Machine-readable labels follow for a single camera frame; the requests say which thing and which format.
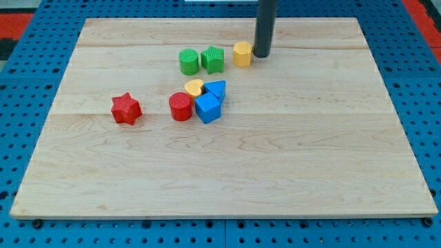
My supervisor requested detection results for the blue cube block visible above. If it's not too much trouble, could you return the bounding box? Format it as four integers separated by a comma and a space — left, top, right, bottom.
195, 92, 221, 124

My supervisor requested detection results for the blue triangle block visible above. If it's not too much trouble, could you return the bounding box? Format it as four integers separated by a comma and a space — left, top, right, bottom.
204, 80, 226, 102

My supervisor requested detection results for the yellow heart block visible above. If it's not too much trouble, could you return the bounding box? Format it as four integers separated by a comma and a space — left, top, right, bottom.
184, 79, 204, 99

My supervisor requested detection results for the red cylinder block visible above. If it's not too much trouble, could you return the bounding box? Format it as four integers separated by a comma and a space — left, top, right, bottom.
169, 92, 192, 121

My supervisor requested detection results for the light wooden board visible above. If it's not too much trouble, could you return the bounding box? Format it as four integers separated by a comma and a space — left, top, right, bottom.
10, 17, 438, 220

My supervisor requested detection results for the green star block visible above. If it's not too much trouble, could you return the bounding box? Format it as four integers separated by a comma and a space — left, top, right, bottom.
201, 45, 224, 74

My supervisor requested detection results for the green cylinder block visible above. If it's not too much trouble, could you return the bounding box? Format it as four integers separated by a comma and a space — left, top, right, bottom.
178, 49, 199, 76

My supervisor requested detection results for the yellow hexagon block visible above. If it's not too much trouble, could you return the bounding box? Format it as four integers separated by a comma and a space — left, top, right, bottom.
233, 41, 253, 68

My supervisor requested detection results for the red star block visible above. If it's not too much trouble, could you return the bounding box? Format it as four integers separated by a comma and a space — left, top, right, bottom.
111, 92, 143, 125

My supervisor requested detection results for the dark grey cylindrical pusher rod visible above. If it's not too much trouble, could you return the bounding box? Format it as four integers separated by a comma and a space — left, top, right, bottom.
254, 0, 278, 58

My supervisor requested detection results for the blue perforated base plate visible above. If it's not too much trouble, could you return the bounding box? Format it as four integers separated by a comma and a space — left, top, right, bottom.
1, 0, 440, 247

